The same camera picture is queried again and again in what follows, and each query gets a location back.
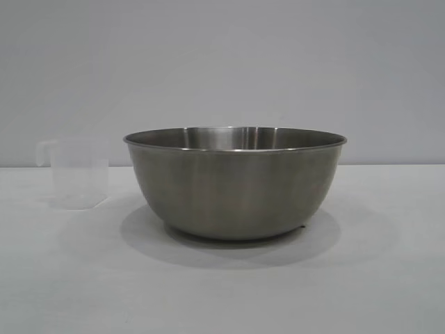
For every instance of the stainless steel mixing bowl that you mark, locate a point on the stainless steel mixing bowl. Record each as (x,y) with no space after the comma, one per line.
(233,181)

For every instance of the clear plastic measuring cup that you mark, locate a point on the clear plastic measuring cup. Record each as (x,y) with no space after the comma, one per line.
(80,174)

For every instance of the white tablecloth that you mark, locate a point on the white tablecloth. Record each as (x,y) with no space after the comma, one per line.
(222,278)

